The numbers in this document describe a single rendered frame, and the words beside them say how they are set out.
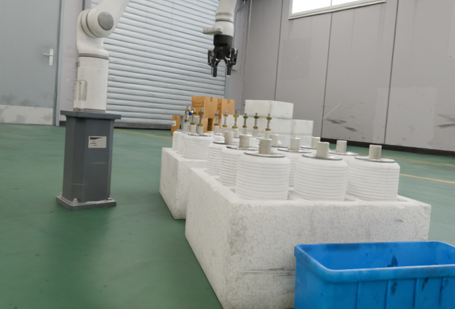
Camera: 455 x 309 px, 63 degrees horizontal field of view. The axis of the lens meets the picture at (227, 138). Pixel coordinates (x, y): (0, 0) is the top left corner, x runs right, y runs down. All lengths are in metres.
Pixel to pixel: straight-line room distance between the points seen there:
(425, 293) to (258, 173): 0.30
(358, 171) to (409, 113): 5.70
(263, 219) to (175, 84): 6.80
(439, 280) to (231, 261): 0.31
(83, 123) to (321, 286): 0.88
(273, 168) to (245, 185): 0.06
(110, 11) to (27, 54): 5.09
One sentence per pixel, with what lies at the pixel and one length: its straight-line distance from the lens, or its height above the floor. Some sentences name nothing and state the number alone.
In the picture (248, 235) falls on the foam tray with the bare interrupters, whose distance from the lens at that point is 0.62.
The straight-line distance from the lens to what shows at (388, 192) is 0.77.
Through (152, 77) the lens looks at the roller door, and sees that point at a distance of 7.07.
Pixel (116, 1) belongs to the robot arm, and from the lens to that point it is 1.30.
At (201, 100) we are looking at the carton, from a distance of 5.28.
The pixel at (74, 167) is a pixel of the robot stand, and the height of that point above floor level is 0.13.
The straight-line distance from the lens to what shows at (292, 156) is 0.79.
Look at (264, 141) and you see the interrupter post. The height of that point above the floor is 0.28.
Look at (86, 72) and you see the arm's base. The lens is 1.25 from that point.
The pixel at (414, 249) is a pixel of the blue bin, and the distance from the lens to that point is 0.76.
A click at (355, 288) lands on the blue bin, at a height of 0.09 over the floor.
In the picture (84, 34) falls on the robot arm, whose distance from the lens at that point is 1.31.
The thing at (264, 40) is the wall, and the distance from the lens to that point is 8.35.
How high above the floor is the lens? 0.31
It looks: 3 degrees down
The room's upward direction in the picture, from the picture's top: 4 degrees clockwise
